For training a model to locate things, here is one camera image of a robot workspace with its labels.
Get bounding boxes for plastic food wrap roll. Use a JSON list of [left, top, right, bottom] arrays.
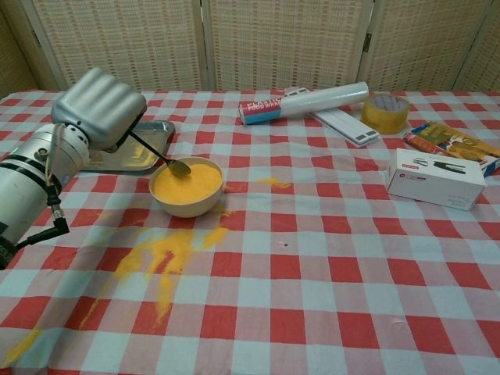
[[237, 80, 370, 127]]

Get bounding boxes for clear yellow tape roll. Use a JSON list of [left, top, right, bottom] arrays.
[[360, 95, 410, 135]]

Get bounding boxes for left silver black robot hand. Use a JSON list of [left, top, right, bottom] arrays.
[[51, 67, 148, 153]]

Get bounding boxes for white stapler box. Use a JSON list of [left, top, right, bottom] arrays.
[[386, 147, 488, 212]]

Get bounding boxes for colourful crayon box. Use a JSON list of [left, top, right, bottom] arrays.
[[403, 120, 500, 177]]

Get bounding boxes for yellow bowl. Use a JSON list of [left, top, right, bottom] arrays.
[[149, 155, 224, 219]]

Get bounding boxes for woven folding screen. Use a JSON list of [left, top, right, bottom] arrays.
[[0, 0, 500, 98]]

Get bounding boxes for yellow powder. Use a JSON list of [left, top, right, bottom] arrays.
[[77, 226, 230, 329]]

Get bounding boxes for red white checkered tablecloth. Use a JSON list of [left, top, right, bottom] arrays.
[[0, 88, 500, 375]]

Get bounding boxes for rectangular steel tray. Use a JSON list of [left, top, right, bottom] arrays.
[[80, 120, 176, 176]]

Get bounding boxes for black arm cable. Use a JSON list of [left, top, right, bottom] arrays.
[[15, 183, 70, 251]]

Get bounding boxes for dark metal spoon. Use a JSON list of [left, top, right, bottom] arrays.
[[128, 130, 192, 177]]

